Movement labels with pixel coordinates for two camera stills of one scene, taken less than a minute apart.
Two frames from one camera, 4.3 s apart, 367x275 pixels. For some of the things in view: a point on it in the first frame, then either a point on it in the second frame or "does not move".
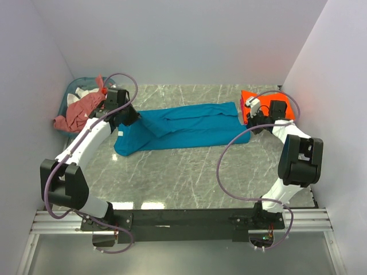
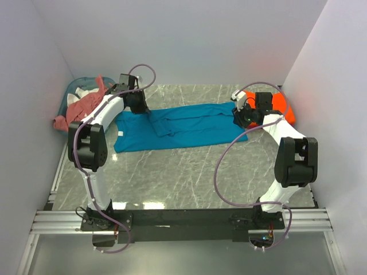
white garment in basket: [71, 98] does not move
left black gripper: [134, 117] → [143, 108]
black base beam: [207, 226] does not move
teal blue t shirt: [215, 124] does not move
